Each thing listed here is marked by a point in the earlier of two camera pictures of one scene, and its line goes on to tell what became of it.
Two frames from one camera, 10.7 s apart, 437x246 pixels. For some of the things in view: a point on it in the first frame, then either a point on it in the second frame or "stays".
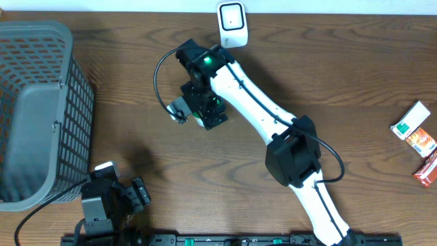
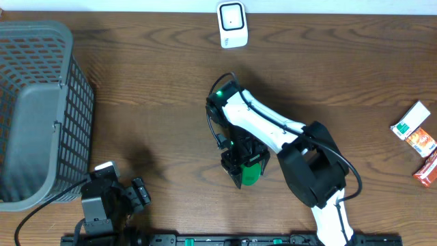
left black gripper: [136, 195] stays
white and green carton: [411, 120] stays
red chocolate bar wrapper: [427, 173] stays
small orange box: [422, 141] stays
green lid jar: [198, 119] → [250, 174]
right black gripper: [216, 106] → [229, 160]
